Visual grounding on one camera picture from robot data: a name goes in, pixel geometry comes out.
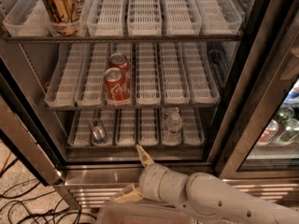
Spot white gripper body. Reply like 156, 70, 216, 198
139, 163, 189, 205

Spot wire shelf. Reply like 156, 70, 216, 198
43, 102, 218, 111
2, 34, 242, 44
66, 144, 202, 150

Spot middle shelf tray two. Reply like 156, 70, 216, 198
75, 43, 108, 106

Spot top shelf tray three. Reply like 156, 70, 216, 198
87, 0, 126, 36

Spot open fridge door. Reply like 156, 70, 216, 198
0, 62, 81, 210

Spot rear clear water bottle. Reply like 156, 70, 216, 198
162, 107, 179, 119

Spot shelf tray five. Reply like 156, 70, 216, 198
159, 43, 190, 105
162, 108, 183, 147
162, 0, 202, 35

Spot silver blue redbull can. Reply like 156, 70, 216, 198
89, 119, 107, 146

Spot front red coca-cola can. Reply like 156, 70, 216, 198
104, 67, 130, 102

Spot shelf tray four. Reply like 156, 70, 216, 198
127, 0, 162, 36
138, 109, 158, 147
135, 43, 161, 105

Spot bottom shelf tray three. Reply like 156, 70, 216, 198
115, 109, 135, 147

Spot middle shelf tray six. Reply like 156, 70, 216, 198
181, 42, 220, 105

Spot left clear plastic bin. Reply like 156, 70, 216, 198
95, 203, 197, 224

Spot middle shelf tray three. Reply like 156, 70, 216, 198
106, 43, 133, 106

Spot rear red coca-cola can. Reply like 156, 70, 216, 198
108, 52, 131, 86

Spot clear water bottle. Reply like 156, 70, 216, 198
162, 107, 179, 119
164, 112, 183, 146

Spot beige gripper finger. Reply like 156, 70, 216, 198
136, 145, 154, 168
110, 184, 144, 203

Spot black floor cables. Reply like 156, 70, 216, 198
0, 158, 97, 224

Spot top shelf tray four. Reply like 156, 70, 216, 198
127, 0, 162, 36

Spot front gold tall can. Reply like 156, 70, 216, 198
42, 0, 79, 36

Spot top shelf tray one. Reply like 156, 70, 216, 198
3, 0, 49, 37

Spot front clear water bottle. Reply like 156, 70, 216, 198
164, 112, 183, 146

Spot shelf tray two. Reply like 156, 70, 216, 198
92, 110, 114, 146
47, 0, 93, 36
75, 43, 108, 106

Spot bottom shelf tray five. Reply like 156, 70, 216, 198
162, 108, 183, 147

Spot bottom shelf tray two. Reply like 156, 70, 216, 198
92, 110, 114, 146

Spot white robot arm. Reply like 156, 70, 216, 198
111, 146, 299, 224

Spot top shelf tray two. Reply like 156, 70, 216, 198
47, 0, 93, 36

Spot orange floor cable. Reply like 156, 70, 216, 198
0, 150, 13, 174

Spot closed glass fridge door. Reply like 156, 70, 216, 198
217, 0, 299, 179

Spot bottom shelf tray one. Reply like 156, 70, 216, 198
68, 110, 94, 147

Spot top wire shelf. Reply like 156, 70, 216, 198
2, 34, 242, 44

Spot top shelf tray five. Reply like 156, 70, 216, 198
162, 0, 202, 35

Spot bottom wire shelf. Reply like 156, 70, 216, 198
66, 144, 202, 150

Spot bottom shelf tray six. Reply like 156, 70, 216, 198
180, 108, 205, 147

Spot middle shelf tray five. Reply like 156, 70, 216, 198
159, 43, 190, 105

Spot shelf tray three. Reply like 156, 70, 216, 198
106, 43, 133, 106
115, 109, 135, 147
87, 0, 126, 36

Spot bottom shelf tray four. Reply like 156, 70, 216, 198
138, 109, 158, 147

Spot red coca-cola can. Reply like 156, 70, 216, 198
108, 52, 131, 86
104, 67, 130, 102

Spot red can behind glass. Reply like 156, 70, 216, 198
257, 119, 278, 146

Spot middle wire shelf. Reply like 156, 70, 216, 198
43, 102, 218, 111

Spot middle shelf tray four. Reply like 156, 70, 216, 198
135, 43, 161, 105

